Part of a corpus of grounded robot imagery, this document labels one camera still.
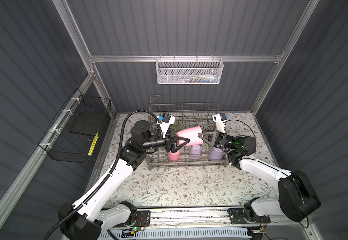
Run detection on white vented cover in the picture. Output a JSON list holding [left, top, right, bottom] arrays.
[[110, 227, 252, 240]]

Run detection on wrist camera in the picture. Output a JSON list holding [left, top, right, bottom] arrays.
[[157, 113, 176, 138], [213, 113, 228, 133]]

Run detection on lilac cup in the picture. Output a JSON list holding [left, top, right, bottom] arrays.
[[208, 147, 225, 161], [189, 145, 202, 161]]

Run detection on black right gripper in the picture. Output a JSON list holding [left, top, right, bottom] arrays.
[[198, 132, 238, 153]]

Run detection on yellow brush in basket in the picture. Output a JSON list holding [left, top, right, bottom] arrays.
[[88, 132, 100, 156]]

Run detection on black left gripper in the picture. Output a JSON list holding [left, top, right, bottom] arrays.
[[141, 128, 189, 154]]

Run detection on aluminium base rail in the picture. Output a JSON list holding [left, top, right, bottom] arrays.
[[107, 205, 309, 229]]

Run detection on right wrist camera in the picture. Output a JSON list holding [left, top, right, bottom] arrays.
[[213, 113, 228, 133]]

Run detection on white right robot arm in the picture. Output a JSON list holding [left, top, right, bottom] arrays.
[[198, 131, 321, 223]]

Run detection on black pad in basket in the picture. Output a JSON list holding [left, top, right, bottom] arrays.
[[69, 113, 103, 137]]

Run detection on white mesh wall basket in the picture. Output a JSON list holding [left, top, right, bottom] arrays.
[[155, 57, 224, 85]]

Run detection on pink cup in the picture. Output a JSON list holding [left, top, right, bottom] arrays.
[[177, 126, 204, 147], [168, 150, 181, 162]]

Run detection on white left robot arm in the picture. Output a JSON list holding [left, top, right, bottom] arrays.
[[44, 111, 190, 240]]

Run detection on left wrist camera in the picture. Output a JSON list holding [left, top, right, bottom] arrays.
[[157, 113, 176, 138]]

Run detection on tubes in white basket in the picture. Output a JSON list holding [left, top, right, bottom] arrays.
[[181, 74, 220, 84]]

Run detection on grey wire dish rack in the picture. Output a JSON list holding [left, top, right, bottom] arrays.
[[146, 95, 229, 170]]

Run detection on green transparent cup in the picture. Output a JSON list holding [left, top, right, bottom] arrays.
[[169, 121, 181, 136]]

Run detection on black wire wall basket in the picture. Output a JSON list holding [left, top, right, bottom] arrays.
[[38, 90, 115, 164]]

